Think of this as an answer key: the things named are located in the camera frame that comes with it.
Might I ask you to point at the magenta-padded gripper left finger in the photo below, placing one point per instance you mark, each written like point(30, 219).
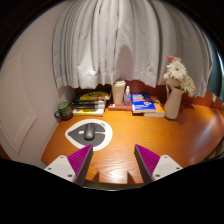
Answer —
point(63, 166)

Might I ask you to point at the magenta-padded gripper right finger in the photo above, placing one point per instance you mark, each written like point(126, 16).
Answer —
point(163, 166)

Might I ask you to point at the black computer mouse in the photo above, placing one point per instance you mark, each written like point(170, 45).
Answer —
point(90, 131)

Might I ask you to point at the grey white-rimmed mouse pad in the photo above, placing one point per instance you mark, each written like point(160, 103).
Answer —
point(103, 135)

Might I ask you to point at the dark green-rimmed mug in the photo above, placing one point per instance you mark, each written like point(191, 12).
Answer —
point(64, 110)

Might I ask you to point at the orange cover book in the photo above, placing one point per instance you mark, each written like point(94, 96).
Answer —
point(159, 110)

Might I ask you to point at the white and yellow book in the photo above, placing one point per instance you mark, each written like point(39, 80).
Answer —
point(88, 112)

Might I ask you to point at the cream ceramic vase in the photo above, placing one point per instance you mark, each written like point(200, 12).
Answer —
point(173, 105)

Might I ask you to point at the blue cover book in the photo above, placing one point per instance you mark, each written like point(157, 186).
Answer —
point(142, 102)

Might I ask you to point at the flat red book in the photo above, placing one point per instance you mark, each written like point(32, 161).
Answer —
point(118, 107)

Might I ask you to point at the white panelled door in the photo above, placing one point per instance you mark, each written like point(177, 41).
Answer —
point(16, 106)

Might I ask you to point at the clear spray bottle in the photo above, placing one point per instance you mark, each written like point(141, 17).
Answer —
point(127, 98)

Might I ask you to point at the yellow and black book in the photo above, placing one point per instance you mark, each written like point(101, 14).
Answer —
point(95, 96)

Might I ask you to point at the beige lidded tumbler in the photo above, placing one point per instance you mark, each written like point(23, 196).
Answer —
point(118, 93)

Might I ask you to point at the white daisy flower bunch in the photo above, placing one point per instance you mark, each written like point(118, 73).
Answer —
point(178, 71)

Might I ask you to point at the dark glass window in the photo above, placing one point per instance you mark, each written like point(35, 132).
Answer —
point(216, 73)

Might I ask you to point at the white pleated curtain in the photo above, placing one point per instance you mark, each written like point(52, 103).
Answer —
point(126, 43)

